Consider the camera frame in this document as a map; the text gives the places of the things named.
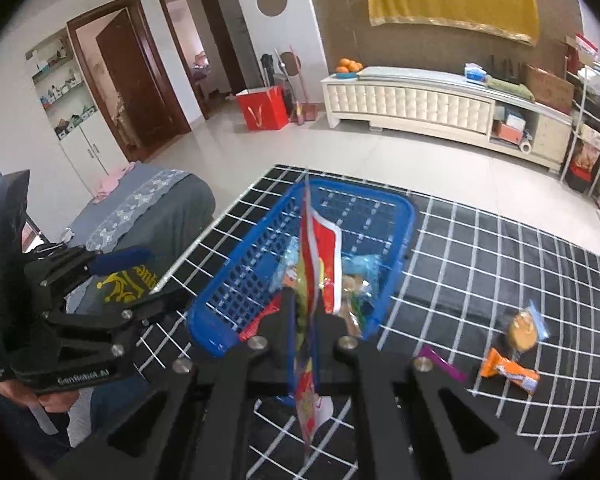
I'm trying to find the purple snack packet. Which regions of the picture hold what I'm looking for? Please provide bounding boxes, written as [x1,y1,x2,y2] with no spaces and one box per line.
[417,344,467,384]

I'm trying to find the orange snack bar wrapper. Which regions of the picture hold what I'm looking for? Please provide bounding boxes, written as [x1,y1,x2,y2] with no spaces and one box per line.
[479,348,540,396]

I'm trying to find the round cake blue wrapper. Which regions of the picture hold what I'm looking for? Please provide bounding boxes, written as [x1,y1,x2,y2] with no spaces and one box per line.
[506,301,550,353]

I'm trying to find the clear cartoon bread bag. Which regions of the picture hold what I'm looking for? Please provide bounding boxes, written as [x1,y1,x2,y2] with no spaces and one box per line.
[268,245,380,337]

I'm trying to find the light blue egg roll bag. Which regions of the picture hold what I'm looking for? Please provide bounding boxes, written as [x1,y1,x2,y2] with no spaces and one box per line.
[341,255,381,280]

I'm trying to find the red yellow snack bag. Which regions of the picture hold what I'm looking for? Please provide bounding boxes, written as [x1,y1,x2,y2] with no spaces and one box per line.
[292,179,342,448]

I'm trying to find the blue plastic basket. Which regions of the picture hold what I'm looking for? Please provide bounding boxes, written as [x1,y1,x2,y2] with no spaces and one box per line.
[185,176,417,359]

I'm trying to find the person left hand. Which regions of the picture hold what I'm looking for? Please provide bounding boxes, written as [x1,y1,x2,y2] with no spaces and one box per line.
[0,379,80,413]

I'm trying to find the grey lace covered sofa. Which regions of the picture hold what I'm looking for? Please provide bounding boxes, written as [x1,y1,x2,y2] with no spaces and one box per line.
[62,162,215,266]

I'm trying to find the black white grid tablecloth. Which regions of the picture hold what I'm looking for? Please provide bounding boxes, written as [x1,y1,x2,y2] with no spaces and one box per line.
[135,165,600,479]

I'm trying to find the dark red wooden door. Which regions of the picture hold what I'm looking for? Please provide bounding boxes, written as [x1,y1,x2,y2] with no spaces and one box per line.
[96,8,187,157]

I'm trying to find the red paper gift bag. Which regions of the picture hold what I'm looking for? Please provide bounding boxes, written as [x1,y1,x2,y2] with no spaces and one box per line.
[236,86,289,131]

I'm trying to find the cream tufted TV cabinet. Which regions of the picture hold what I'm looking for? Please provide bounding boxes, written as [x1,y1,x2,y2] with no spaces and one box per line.
[322,66,572,174]

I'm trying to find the green folded cloth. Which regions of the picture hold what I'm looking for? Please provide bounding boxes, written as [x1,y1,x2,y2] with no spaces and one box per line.
[486,75,535,103]

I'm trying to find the blue tissue pack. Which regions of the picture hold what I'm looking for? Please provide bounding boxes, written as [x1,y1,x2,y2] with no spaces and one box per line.
[464,63,489,84]

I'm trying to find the white metal shelf rack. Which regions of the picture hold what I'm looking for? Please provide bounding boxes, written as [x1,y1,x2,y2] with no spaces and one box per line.
[560,34,600,197]

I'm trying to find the brown cardboard box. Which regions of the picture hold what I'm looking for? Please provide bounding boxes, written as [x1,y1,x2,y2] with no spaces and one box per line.
[522,64,574,115]

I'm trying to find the oranges on blue plate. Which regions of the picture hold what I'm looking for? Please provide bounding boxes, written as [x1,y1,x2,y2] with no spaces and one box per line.
[335,58,364,79]

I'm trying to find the white wall cupboard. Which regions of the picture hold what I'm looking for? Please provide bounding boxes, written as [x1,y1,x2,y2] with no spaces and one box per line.
[26,29,128,194]

